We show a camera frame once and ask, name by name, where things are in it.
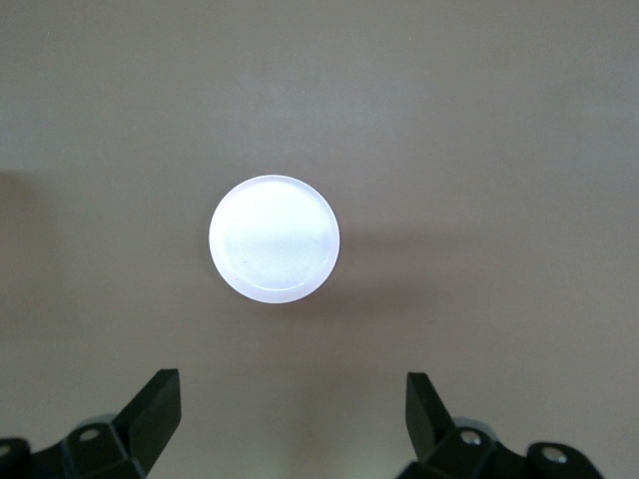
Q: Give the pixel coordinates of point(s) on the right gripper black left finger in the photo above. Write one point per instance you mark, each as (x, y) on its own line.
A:
(150, 414)

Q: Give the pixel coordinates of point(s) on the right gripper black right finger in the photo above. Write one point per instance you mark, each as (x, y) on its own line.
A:
(429, 419)

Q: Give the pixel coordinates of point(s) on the pale pink round plate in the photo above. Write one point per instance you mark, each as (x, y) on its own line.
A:
(274, 239)

